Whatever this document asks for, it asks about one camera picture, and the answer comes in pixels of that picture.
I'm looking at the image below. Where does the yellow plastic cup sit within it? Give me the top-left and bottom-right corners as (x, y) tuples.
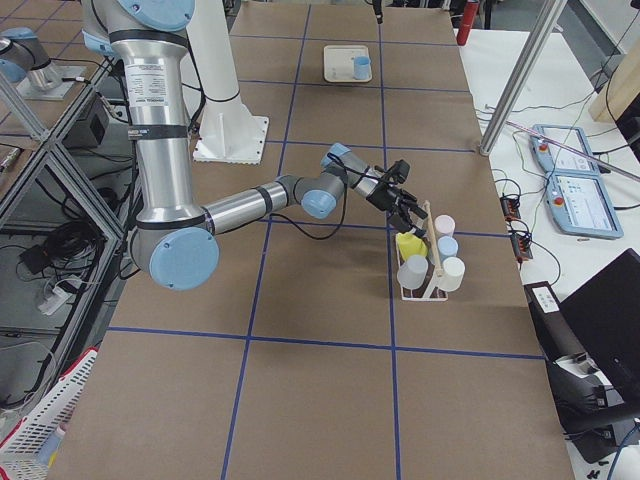
(395, 233), (428, 261)

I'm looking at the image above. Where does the grey plastic cup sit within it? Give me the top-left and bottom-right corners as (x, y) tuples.
(397, 255), (429, 290)

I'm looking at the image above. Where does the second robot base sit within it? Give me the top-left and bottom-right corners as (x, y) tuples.
(1, 27), (85, 101)

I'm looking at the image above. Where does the cream plastic tray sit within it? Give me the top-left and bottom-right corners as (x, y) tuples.
(323, 45), (372, 83)

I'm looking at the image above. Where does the light blue cup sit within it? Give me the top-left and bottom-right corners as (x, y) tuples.
(437, 235), (459, 262)
(353, 56), (372, 82)

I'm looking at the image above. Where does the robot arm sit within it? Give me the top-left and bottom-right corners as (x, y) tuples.
(82, 1), (426, 291)

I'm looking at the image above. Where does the black computer monitor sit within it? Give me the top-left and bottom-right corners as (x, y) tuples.
(560, 248), (639, 401)

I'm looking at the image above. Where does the pale mint white cup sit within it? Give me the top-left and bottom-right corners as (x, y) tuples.
(439, 257), (466, 292)

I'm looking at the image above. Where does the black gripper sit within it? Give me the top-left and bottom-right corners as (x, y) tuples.
(366, 182), (428, 238)

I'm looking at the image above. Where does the red cylinder tube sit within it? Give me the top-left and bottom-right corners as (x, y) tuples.
(456, 0), (480, 46)

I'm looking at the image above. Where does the aluminium frame column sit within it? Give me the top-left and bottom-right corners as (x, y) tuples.
(479, 0), (567, 156)

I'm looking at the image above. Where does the white plastic basket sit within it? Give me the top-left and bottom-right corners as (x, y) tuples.
(1, 347), (98, 479)

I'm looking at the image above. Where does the black power adapter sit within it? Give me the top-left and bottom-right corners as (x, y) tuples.
(63, 95), (109, 148)

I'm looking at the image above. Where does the teach pendant with red button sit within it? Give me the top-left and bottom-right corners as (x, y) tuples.
(530, 124), (598, 175)

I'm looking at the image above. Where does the pink plastic cup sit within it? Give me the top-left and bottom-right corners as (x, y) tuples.
(433, 214), (456, 238)

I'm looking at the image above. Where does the white wire cup rack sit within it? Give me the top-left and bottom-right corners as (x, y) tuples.
(394, 200), (448, 302)

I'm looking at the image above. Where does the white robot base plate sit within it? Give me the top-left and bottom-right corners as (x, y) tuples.
(187, 1), (269, 165)

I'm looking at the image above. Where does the dark labelled box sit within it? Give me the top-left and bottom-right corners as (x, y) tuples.
(523, 281), (586, 361)

